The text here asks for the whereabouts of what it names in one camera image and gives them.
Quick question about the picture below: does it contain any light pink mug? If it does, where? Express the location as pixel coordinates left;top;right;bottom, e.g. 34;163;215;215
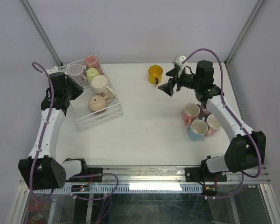
206;114;222;136

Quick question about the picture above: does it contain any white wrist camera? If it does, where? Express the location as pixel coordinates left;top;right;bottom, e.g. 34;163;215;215
46;66;61;75
173;55;187;73

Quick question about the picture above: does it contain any mauve purple mug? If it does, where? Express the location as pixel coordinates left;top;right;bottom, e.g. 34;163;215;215
197;105;211;119

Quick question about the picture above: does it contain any lavender mug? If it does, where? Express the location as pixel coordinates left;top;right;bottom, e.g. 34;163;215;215
67;63;88;85

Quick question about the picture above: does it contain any black connector box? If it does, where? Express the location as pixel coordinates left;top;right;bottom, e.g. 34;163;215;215
201;186;217;196

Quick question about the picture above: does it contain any pale yellow mug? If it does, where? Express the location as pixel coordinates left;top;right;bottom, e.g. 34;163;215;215
86;68;100;84

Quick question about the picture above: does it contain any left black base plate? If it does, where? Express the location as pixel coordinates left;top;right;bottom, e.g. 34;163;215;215
66;167;103;183

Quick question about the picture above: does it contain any pink mug white inside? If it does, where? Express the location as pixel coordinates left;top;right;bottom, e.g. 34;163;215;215
182;103;200;126

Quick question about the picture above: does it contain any beige stoneware mug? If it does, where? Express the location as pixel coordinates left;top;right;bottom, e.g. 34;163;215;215
88;95;112;113

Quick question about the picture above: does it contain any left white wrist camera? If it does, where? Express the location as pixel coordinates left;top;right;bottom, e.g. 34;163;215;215
46;66;61;75

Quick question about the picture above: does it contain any aluminium mounting rail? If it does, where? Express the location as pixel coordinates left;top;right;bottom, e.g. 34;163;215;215
20;165;271;186

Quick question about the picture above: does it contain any light blue mug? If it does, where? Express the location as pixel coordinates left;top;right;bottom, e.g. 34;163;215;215
189;118;209;141

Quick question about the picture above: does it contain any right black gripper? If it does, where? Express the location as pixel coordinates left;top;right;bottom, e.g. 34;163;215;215
158;67;201;96

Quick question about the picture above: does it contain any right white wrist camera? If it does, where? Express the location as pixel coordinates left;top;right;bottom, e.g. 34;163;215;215
173;55;187;73

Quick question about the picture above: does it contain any pink patterned mug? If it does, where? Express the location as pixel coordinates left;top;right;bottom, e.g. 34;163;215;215
84;55;104;75

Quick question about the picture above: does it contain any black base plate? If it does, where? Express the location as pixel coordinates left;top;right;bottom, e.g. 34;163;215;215
184;167;227;183
66;167;103;183

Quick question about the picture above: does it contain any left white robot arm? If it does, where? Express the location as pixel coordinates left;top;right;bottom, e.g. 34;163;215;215
18;72;89;190

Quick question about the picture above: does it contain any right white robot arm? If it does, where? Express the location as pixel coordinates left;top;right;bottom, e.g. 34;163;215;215
158;60;266;181

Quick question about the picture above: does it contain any white slotted cable duct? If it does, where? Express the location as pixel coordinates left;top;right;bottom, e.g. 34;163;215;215
29;184;203;194

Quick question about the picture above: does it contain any clear acrylic dish rack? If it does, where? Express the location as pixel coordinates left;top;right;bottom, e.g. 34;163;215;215
59;60;123;131

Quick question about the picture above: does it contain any green-inside patterned mug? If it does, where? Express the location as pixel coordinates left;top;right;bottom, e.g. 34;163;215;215
91;75;116;99

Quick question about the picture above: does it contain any small electronics board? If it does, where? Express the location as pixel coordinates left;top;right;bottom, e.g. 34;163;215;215
71;185;91;192

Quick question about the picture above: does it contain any yellow glass cup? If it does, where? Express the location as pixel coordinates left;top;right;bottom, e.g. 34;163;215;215
148;65;163;85

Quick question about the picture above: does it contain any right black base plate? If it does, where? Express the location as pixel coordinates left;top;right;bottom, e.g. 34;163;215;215
184;167;227;183

